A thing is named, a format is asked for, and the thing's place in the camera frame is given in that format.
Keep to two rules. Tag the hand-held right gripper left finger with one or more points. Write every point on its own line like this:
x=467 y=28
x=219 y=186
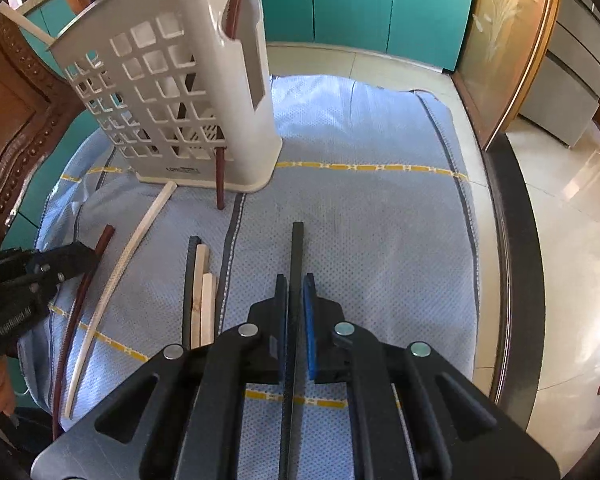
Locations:
x=280 y=325

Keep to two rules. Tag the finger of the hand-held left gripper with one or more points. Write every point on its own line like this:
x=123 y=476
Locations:
x=65 y=260

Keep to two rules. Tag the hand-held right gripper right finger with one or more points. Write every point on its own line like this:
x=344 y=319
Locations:
x=310 y=330

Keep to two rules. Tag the white chopstick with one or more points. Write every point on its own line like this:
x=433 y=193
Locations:
x=130 y=249

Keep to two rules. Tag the black chopstick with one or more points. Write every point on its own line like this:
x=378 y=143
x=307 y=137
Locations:
x=190 y=285
x=297 y=260

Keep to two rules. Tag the light wood chopstick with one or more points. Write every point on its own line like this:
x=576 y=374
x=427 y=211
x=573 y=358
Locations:
x=209 y=310
x=200 y=280

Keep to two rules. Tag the grey plastic utensil basket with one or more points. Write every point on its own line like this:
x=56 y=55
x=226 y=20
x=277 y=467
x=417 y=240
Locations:
x=180 y=60

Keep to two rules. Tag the beige chopstick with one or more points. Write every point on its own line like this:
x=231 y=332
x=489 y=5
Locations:
x=25 y=22

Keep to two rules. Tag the person's left hand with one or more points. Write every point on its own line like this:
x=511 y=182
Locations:
x=2 y=385

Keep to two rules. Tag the blue checked cloth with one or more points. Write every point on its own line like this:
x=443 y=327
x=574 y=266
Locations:
x=360 y=240

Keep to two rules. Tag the carved wooden chair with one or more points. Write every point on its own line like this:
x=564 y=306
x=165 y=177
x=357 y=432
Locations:
x=10 y=125

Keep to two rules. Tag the teal cabinets under stove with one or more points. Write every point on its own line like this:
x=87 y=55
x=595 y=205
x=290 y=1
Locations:
x=360 y=5

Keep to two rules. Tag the frosted glass sliding door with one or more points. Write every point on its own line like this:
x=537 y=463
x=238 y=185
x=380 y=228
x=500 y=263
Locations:
x=505 y=45

